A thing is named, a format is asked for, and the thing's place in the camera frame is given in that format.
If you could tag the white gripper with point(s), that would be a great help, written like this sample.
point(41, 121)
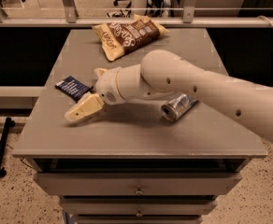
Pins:
point(107, 87)

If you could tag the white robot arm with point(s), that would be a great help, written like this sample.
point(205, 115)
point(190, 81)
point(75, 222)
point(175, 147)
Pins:
point(162, 73)

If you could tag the dark blue rxbar wrapper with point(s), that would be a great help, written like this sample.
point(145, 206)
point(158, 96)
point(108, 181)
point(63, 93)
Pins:
point(72, 88)

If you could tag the brown sunchips bag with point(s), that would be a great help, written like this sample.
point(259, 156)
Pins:
point(119, 39)

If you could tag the silver drink can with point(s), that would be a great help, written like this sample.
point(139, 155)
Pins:
point(174, 109)

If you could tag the grey drawer cabinet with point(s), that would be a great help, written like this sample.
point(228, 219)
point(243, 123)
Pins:
point(129, 138)

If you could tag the top grey drawer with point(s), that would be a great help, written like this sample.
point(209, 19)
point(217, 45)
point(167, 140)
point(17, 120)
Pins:
point(137, 184)

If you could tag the grey drawer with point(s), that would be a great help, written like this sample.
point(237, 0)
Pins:
point(137, 184)
point(135, 206)

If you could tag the black stand leg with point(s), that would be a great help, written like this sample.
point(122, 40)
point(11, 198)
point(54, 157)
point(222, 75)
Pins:
point(9, 123)

